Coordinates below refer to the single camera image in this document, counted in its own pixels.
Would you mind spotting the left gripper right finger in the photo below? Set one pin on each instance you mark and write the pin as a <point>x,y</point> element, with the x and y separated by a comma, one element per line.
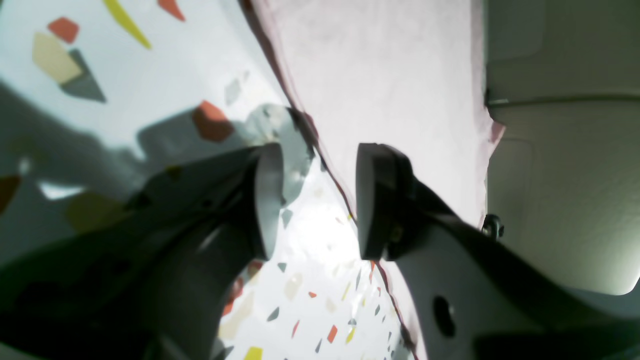
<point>474,299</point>

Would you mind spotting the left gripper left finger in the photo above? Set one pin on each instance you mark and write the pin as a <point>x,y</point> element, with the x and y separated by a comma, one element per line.
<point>154,285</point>

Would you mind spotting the pink T-shirt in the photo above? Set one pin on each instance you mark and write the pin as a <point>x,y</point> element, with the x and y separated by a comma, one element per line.
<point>405,73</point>

